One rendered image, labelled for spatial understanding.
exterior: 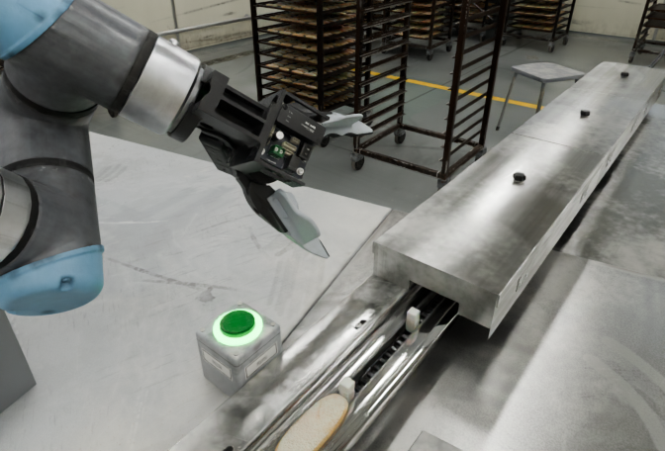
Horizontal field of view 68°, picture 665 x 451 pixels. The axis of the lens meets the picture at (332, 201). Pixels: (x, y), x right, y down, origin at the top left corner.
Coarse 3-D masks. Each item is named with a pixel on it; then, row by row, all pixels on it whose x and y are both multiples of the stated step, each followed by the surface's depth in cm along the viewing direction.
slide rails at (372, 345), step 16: (416, 304) 66; (448, 304) 66; (400, 320) 63; (432, 320) 63; (384, 336) 61; (416, 336) 61; (368, 352) 59; (400, 352) 59; (352, 368) 57; (384, 368) 57; (336, 384) 55; (368, 384) 55; (384, 384) 55; (352, 400) 53; (368, 400) 53; (352, 416) 51; (336, 432) 50; (272, 448) 48; (320, 448) 48
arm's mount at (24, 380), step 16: (0, 320) 52; (0, 336) 53; (0, 352) 53; (16, 352) 55; (0, 368) 54; (16, 368) 55; (0, 384) 54; (16, 384) 56; (32, 384) 58; (0, 400) 54; (16, 400) 56
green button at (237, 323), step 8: (232, 312) 57; (240, 312) 57; (248, 312) 57; (224, 320) 55; (232, 320) 55; (240, 320) 55; (248, 320) 55; (224, 328) 54; (232, 328) 54; (240, 328) 54; (248, 328) 55; (232, 336) 54; (240, 336) 54
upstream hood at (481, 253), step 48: (576, 96) 121; (624, 96) 121; (528, 144) 95; (576, 144) 95; (624, 144) 113; (480, 192) 79; (528, 192) 79; (576, 192) 79; (384, 240) 67; (432, 240) 67; (480, 240) 67; (528, 240) 67; (432, 288) 64; (480, 288) 59
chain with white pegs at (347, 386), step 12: (432, 300) 68; (408, 312) 62; (420, 312) 62; (408, 324) 63; (408, 336) 62; (396, 348) 61; (384, 360) 59; (372, 372) 58; (348, 384) 52; (360, 384) 57; (348, 396) 53
